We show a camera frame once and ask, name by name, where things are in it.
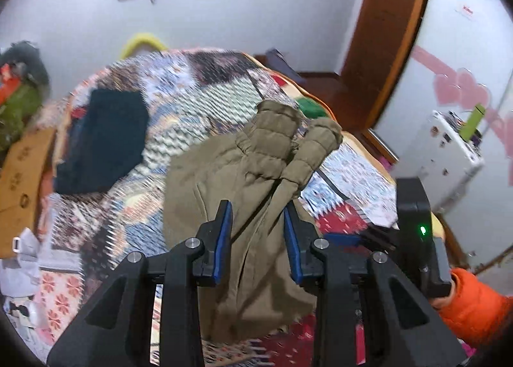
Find olive green pants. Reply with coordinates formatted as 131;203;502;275
162;100;344;346

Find patchwork printed bedspread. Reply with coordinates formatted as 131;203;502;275
30;47;442;367

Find yellow curved object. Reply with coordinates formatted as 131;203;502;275
119;32;169;60

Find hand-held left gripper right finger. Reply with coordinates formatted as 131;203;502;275
282;203;467;367

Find pile of papers and cloths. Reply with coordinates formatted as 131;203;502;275
0;226;45;329

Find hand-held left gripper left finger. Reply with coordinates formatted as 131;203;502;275
46;199;234;367

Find person's orange-sleeved right forearm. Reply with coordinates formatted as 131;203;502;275
432;268;513;348

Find green patterned storage basket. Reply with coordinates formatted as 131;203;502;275
0;80;46;153

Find green drinking bottle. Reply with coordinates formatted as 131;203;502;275
460;105;486;142

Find brown wooden door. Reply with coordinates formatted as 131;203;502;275
340;0;437;133

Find dark navy folded garment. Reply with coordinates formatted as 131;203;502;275
53;88;150;195

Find wooden lap desk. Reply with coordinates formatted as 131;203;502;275
0;126;57;260

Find white bedside cabinet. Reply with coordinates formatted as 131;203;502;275
395;110;485;211

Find red and white door label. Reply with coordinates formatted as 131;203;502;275
455;1;476;20

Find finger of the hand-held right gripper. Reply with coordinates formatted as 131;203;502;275
324;226;398;253

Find dark blue bag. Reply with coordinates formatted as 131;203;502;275
265;48;307;84

